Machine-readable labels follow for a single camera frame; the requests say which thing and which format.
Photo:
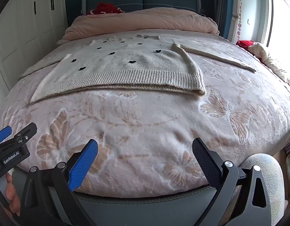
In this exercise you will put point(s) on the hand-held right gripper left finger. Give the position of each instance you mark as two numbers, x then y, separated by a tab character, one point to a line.
85	164

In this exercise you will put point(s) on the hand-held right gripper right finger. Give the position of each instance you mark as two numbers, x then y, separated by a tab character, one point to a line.
206	163

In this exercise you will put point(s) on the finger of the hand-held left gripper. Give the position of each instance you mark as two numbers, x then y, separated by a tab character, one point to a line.
2	134
27	130

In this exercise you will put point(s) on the cream knit sweater black hearts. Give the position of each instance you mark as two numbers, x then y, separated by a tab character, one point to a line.
135	61

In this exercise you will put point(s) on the person's left hand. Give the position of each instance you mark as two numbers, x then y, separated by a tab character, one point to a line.
12	193

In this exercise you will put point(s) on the pink floral printed blanket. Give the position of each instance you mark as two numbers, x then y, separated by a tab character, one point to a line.
140	127

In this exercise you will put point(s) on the person's grey fleece leg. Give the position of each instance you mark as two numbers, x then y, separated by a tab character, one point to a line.
273	176

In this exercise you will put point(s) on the white wardrobe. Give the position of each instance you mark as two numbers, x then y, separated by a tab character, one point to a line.
25	33

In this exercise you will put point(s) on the cream crumpled cloth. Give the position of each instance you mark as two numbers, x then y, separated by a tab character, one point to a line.
269	58

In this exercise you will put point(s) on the red cloth by window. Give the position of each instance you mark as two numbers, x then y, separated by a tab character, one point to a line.
245	44

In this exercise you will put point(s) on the red cloth at headboard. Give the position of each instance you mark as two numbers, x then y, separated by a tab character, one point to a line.
105	8

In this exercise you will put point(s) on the pink duvet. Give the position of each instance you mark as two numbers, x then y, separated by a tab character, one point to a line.
140	21

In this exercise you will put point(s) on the bright window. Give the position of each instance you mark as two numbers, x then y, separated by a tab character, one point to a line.
281	23

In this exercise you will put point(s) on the grey curtain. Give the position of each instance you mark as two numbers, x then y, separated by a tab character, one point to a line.
223	4

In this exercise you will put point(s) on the dark leather bed frame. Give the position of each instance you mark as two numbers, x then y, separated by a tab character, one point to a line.
147	208

